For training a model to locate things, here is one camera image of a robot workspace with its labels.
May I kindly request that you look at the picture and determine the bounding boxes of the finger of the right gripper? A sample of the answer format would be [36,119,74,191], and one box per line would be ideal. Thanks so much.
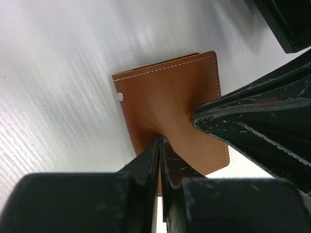
[193,51,311,181]

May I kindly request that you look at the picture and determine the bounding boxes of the black card rack box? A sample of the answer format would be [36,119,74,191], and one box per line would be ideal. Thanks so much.
[254,0,311,53]

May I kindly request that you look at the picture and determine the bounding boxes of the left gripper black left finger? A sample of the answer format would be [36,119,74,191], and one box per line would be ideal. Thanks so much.
[118,137,159,233]

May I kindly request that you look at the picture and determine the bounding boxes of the brown leather card holder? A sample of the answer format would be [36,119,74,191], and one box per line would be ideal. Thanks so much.
[111,50,230,197]

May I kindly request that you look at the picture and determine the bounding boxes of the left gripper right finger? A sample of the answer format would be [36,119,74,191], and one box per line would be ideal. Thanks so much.
[159,136,204,233]

